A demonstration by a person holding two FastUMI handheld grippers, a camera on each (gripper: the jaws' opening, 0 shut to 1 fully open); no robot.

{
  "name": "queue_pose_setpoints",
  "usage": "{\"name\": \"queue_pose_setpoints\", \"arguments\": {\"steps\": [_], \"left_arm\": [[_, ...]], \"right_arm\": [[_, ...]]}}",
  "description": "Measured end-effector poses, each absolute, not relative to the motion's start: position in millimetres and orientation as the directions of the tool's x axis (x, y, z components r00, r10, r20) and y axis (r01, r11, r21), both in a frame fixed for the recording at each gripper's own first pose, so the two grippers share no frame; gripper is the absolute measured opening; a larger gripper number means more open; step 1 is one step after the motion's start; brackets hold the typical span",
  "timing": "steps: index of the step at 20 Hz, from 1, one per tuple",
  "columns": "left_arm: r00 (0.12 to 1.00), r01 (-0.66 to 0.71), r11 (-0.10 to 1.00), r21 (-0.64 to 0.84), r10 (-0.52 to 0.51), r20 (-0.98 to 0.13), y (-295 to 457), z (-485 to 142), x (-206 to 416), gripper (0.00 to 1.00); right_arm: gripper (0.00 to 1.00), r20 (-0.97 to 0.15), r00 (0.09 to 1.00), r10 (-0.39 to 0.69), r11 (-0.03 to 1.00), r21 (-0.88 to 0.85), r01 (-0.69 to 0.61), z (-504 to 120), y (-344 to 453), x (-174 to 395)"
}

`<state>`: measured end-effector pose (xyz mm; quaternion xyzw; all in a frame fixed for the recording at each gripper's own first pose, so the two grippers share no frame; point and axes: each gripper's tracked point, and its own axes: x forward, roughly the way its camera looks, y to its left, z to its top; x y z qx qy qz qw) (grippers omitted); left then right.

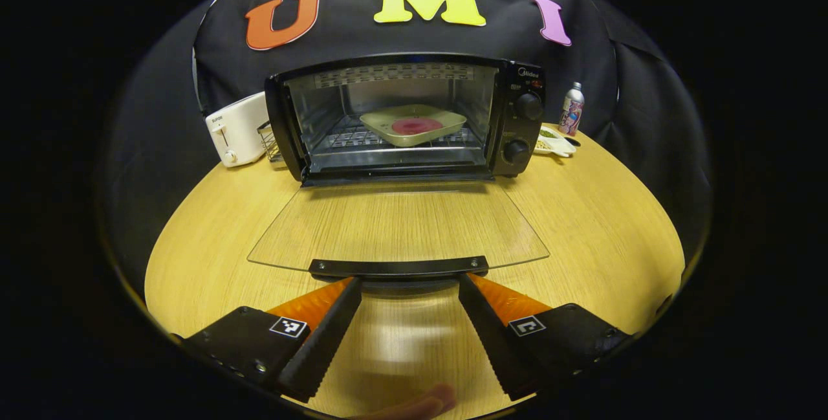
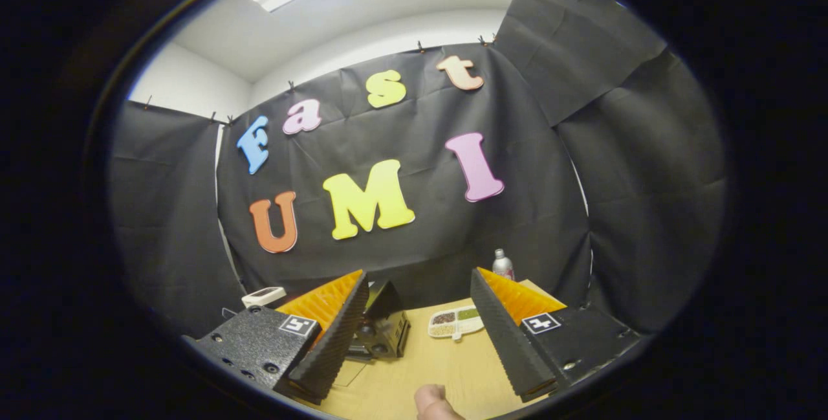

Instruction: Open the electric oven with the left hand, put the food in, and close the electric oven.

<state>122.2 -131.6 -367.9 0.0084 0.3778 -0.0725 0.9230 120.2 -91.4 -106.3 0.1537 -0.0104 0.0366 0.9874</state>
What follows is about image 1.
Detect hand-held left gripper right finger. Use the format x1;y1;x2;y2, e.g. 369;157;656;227
458;272;638;403

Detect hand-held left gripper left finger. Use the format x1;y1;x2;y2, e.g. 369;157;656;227
184;276;363;404

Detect black electric oven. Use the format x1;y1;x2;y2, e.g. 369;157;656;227
247;52;551;296

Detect white square plate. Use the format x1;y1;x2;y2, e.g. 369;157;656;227
359;104;468;148

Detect pink round food slice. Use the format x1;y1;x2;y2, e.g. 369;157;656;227
391;117;445;137

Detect white divided dish with grains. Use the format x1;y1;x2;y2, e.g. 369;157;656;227
534;126;578;159

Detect white toaster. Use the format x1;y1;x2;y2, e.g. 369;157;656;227
204;91;272;169

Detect silver bottle with colourful print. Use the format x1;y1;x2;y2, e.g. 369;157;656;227
558;82;586;137

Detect black backdrop cloth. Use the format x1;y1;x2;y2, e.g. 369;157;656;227
97;0;712;282

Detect oven wire rack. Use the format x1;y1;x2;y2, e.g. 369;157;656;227
322;115;487;153

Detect metal wire basket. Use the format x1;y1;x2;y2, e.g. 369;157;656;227
257;120;286;164

